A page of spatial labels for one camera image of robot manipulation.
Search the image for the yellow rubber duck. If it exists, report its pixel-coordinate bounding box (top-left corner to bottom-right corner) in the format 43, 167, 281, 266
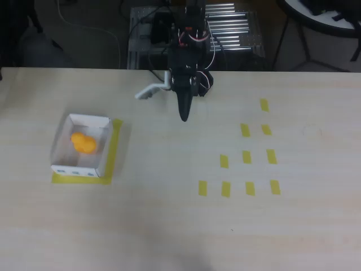
70, 132, 98, 155

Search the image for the white cardboard box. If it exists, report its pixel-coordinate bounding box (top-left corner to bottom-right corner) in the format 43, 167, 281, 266
50, 113, 114, 179

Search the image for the silver roller conveyor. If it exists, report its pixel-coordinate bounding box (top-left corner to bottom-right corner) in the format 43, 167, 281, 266
205, 2, 253, 50

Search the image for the yellow L-shaped tape outline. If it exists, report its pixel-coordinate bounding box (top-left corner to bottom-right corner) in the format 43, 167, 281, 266
51, 118, 124, 186

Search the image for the round white table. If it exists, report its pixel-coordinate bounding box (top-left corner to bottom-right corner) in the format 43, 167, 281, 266
278, 0, 361, 38

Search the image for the black chair leg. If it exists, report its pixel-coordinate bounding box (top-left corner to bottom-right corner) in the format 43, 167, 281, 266
16, 0, 64, 53

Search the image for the black power cable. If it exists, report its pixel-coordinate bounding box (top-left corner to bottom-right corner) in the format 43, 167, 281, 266
148, 69, 171, 91

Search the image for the white gripper camera mount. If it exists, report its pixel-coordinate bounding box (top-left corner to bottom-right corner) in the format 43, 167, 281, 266
134, 70, 172, 100

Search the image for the perforated metal frame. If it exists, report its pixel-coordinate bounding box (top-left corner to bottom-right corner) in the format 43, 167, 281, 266
127, 6, 267, 71

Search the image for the white floor cable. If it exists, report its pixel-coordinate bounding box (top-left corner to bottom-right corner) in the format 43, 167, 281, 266
57, 0, 122, 69

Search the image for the black table leg frame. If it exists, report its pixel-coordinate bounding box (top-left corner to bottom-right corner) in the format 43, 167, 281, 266
272, 11, 352, 73

